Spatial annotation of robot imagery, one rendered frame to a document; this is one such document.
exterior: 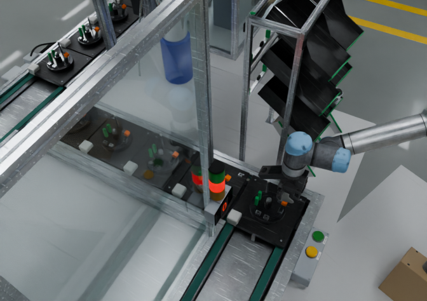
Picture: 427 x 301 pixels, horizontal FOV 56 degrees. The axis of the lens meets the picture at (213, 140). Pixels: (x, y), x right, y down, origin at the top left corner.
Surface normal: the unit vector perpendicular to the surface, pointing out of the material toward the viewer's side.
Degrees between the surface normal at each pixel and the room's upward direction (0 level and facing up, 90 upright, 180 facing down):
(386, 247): 0
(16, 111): 0
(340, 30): 25
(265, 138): 0
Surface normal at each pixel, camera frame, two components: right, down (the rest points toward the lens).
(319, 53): 0.31, -0.37
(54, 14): -0.02, -0.63
